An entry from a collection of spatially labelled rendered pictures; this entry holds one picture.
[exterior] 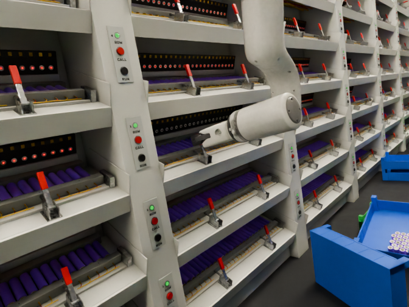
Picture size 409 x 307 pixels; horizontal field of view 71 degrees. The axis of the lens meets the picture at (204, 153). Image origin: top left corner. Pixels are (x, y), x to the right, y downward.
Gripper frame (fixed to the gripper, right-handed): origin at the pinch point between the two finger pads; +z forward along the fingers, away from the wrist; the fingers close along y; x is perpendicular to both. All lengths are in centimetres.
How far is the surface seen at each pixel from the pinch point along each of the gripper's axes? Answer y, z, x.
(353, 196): 113, 6, -56
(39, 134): -42.3, -3.4, 8.4
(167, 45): 8.6, 11.6, 34.1
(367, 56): 183, -2, 27
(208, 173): -0.9, -0.8, -10.4
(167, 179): -15.9, -1.4, -7.9
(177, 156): -6.7, 3.8, -3.2
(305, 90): 68, -4, 9
